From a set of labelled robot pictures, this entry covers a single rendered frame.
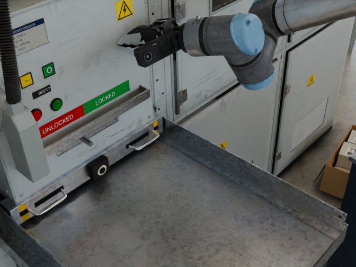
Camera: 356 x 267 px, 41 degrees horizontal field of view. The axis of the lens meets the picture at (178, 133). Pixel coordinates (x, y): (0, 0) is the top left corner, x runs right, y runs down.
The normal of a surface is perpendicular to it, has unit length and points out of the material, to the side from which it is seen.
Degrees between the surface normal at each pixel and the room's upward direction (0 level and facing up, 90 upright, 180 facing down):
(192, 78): 90
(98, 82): 90
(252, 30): 71
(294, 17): 89
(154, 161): 0
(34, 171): 90
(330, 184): 77
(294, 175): 0
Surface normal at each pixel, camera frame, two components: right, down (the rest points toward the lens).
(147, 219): -0.03, -0.79
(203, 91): 0.73, 0.40
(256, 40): 0.81, 0.01
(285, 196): -0.68, 0.46
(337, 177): -0.56, 0.29
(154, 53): 0.53, 0.27
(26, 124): 0.62, -0.04
